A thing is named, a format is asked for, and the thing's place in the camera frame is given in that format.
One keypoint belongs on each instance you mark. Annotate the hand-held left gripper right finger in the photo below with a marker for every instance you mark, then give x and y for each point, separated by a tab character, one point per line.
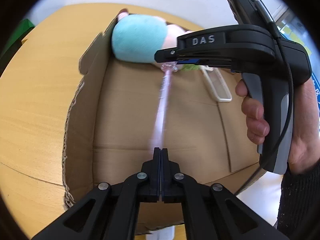
165	180

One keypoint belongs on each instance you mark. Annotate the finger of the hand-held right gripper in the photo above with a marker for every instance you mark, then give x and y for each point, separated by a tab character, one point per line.
170	55

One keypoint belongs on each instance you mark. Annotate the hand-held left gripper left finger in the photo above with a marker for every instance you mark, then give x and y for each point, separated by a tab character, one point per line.
156	180

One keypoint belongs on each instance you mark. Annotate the pink pen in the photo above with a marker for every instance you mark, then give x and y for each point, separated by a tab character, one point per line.
162	110

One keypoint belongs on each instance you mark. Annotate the brown cardboard box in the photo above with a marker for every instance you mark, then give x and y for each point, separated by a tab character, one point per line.
125	110

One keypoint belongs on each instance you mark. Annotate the person's right forearm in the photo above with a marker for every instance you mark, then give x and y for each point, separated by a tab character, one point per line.
300	200

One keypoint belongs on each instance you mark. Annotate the person's right hand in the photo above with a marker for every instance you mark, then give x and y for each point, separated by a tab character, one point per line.
256	122

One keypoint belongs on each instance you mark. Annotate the small green object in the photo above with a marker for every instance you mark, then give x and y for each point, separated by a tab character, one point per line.
189	67

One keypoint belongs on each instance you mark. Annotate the pink and teal pig plush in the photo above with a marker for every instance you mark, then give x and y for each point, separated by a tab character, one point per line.
137	38

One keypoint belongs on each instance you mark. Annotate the white plastic object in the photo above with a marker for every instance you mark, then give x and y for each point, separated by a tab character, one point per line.
162	233

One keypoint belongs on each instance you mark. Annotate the green plastic object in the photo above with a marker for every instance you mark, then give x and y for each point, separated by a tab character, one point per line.
23	28

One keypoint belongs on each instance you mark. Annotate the blue wall sign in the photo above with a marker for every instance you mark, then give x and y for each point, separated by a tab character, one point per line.
316	95

